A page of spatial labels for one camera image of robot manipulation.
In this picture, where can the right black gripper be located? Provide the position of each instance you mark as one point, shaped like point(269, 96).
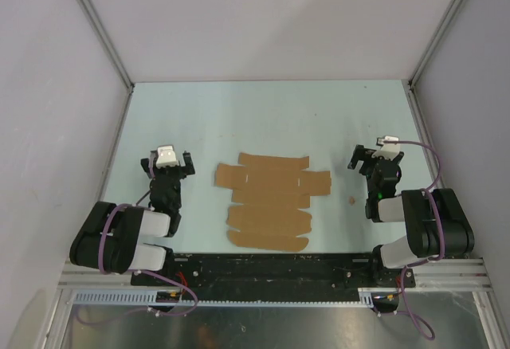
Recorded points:
point(361, 153)

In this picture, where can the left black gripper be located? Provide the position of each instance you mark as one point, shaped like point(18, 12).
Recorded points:
point(181, 174)

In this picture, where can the brown cardboard box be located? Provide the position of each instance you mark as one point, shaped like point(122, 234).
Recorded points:
point(270, 198)

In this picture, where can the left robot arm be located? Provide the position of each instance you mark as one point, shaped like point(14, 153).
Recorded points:
point(119, 238)

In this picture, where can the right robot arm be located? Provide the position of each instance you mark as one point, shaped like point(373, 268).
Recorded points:
point(435, 223)

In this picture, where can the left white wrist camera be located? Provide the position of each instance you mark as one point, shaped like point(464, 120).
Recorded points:
point(166, 157)

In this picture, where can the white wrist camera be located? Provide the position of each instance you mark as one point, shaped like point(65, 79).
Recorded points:
point(166, 157)
point(388, 147)

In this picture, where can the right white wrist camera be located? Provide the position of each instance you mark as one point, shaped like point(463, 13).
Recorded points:
point(388, 147)

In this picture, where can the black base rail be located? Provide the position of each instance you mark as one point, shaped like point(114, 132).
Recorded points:
point(275, 276)

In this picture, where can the aluminium frame rail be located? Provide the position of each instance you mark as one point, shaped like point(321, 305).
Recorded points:
point(448, 275)

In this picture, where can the grey slotted cable duct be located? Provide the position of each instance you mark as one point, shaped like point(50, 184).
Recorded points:
point(153, 298)

